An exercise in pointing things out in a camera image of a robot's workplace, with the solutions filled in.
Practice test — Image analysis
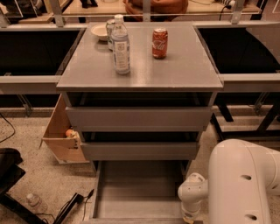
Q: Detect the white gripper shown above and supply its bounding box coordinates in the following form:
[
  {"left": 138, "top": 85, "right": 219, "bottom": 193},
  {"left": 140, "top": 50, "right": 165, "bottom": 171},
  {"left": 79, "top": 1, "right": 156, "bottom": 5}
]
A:
[{"left": 178, "top": 172, "right": 208, "bottom": 224}]

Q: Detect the grey bottom drawer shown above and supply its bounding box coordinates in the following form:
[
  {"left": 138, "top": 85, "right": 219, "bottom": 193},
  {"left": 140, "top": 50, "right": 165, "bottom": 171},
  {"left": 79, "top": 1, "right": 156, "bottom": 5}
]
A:
[{"left": 81, "top": 161, "right": 186, "bottom": 224}]

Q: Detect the grey drawer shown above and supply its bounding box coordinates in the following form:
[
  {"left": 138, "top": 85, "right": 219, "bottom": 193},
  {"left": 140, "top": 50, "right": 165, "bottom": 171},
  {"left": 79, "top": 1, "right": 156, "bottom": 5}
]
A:
[
  {"left": 81, "top": 161, "right": 186, "bottom": 224},
  {"left": 81, "top": 142, "right": 199, "bottom": 161},
  {"left": 66, "top": 107, "right": 212, "bottom": 132}
]

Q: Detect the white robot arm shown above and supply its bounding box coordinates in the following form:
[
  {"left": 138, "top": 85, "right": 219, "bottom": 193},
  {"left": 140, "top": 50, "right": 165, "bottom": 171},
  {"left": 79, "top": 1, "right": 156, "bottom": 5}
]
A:
[{"left": 178, "top": 139, "right": 280, "bottom": 224}]

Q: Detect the grey drawer cabinet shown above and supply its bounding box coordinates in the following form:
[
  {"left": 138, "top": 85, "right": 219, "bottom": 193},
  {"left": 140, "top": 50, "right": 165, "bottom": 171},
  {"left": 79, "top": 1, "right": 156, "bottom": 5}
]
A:
[{"left": 57, "top": 22, "right": 223, "bottom": 169}]

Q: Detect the grey middle drawer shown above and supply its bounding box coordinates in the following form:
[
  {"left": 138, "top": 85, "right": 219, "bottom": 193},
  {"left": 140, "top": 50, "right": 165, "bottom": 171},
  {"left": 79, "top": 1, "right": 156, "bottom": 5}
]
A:
[{"left": 81, "top": 142, "right": 199, "bottom": 161}]

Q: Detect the grey top drawer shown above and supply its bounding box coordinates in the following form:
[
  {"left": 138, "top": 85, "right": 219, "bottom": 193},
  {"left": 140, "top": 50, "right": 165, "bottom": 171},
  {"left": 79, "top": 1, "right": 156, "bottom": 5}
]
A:
[{"left": 66, "top": 107, "right": 212, "bottom": 132}]

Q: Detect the cardboard box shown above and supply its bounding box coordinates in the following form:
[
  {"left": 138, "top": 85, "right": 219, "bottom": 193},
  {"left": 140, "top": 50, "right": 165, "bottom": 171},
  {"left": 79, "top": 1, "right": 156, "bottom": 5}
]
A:
[{"left": 42, "top": 96, "right": 88, "bottom": 164}]

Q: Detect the orange fruit in box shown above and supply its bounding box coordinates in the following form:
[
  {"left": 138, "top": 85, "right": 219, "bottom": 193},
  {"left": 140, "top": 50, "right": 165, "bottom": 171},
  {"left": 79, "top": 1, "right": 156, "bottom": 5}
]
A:
[{"left": 65, "top": 129, "right": 73, "bottom": 137}]

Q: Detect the plastic bottle on floor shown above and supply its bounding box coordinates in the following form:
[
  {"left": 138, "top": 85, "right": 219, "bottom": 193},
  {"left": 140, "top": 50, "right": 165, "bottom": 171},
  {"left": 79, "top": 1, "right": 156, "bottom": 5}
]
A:
[{"left": 26, "top": 193, "right": 47, "bottom": 214}]

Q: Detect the red cola can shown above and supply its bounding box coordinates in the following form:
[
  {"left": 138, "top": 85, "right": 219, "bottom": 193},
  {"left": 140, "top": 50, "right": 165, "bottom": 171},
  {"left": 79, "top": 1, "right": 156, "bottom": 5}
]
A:
[{"left": 152, "top": 27, "right": 168, "bottom": 59}]

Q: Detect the black stand leg left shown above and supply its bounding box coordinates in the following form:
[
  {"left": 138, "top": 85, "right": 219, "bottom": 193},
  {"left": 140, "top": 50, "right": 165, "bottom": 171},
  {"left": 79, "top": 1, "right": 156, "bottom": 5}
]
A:
[{"left": 0, "top": 148, "right": 49, "bottom": 224}]

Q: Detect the clear plastic water bottle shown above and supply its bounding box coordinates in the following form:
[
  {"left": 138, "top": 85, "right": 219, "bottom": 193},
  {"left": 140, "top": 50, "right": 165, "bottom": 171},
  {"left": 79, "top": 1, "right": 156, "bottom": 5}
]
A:
[{"left": 111, "top": 14, "right": 130, "bottom": 74}]

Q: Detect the white ceramic bowl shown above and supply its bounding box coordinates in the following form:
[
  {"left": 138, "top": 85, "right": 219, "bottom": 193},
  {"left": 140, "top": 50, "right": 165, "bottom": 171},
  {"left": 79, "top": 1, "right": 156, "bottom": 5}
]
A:
[{"left": 90, "top": 24, "right": 108, "bottom": 41}]

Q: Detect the brown bag on table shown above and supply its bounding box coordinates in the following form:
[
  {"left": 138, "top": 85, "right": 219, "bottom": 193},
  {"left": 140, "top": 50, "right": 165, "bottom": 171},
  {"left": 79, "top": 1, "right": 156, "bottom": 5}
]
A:
[{"left": 122, "top": 0, "right": 188, "bottom": 22}]

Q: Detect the black cable on floor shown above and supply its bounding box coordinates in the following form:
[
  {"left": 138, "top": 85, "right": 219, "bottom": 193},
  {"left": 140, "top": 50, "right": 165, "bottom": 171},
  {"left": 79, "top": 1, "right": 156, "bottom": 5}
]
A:
[{"left": 40, "top": 188, "right": 95, "bottom": 224}]

